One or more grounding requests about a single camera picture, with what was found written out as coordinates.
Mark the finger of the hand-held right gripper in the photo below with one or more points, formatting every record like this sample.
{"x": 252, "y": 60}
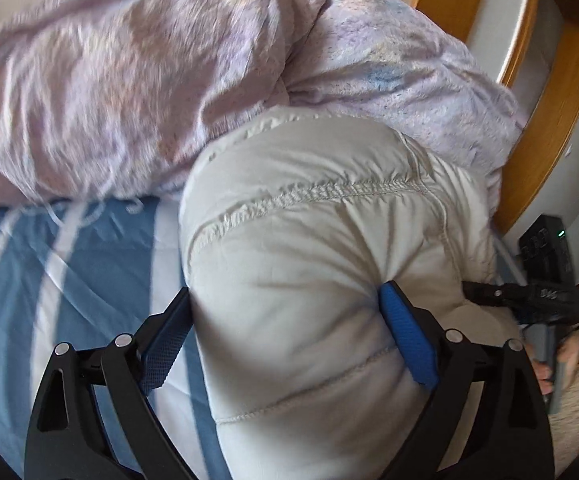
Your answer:
{"x": 484, "y": 292}

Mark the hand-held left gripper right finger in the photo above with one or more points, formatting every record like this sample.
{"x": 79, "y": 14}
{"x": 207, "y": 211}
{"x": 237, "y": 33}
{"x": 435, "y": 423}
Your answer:
{"x": 409, "y": 332}

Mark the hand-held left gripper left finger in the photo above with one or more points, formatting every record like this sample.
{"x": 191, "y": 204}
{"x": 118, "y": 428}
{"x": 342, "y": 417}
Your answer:
{"x": 167, "y": 347}

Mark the white quilted pillow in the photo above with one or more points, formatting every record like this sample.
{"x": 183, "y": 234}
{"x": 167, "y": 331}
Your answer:
{"x": 319, "y": 270}

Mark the person's right hand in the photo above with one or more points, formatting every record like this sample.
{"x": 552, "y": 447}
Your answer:
{"x": 572, "y": 357}

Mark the blue striped bed sheet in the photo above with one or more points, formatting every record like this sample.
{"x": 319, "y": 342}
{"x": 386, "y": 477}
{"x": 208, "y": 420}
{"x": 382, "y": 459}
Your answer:
{"x": 29, "y": 280}

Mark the pink floral duvet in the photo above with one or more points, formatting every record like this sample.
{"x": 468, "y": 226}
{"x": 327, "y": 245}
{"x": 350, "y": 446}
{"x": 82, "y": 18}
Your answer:
{"x": 144, "y": 75}

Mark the wooden furniture frame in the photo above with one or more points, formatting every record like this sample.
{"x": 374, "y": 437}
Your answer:
{"x": 519, "y": 110}

